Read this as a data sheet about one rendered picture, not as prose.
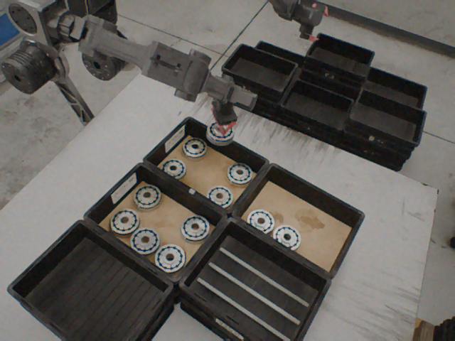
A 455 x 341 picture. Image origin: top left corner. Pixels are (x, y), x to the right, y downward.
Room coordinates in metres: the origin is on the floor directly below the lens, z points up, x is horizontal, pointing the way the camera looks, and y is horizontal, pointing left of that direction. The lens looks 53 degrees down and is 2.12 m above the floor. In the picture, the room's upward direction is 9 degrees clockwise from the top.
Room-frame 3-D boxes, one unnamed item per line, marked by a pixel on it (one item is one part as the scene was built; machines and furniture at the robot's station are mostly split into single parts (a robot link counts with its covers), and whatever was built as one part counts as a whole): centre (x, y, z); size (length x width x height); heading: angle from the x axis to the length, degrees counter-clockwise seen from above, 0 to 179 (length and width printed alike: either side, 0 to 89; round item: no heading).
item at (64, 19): (0.91, 0.51, 1.45); 0.09 x 0.08 x 0.12; 161
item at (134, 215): (0.66, 0.34, 0.86); 0.10 x 0.10 x 0.01
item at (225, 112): (0.99, 0.05, 1.16); 0.10 x 0.07 x 0.07; 27
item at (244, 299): (0.48, -0.14, 0.87); 0.40 x 0.30 x 0.11; 64
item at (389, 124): (1.72, -0.85, 0.37); 0.40 x 0.30 x 0.45; 71
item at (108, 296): (0.39, 0.35, 0.87); 0.40 x 0.30 x 0.11; 64
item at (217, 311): (0.48, -0.14, 0.92); 0.40 x 0.30 x 0.02; 64
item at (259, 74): (1.97, -0.09, 0.37); 0.40 x 0.30 x 0.45; 71
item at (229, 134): (0.99, 0.05, 1.04); 0.10 x 0.10 x 0.01
